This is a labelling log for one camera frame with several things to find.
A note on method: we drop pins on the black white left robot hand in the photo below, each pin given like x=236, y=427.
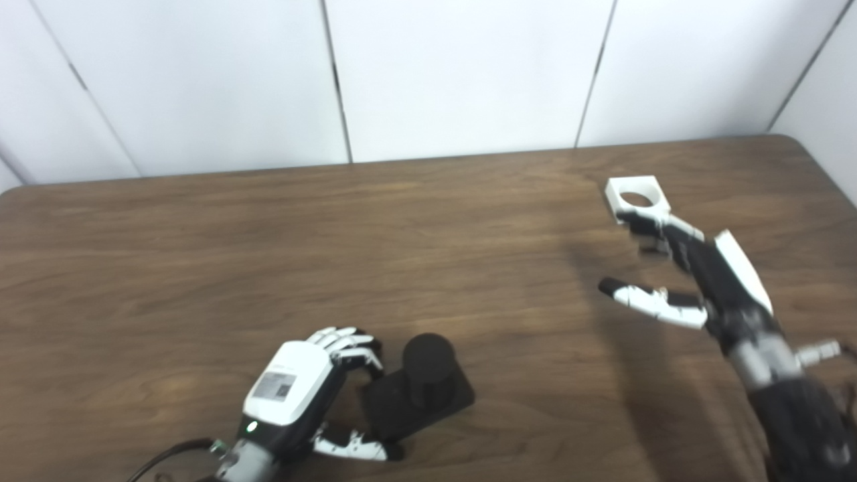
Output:
x=288, y=391

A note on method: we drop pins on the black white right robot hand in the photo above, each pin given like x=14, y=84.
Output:
x=726, y=288

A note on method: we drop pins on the white square piece with hole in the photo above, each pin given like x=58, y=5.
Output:
x=659, y=193

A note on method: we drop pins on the black peg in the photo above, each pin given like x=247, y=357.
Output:
x=415, y=395

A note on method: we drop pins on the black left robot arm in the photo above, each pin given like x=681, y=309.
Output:
x=244, y=465

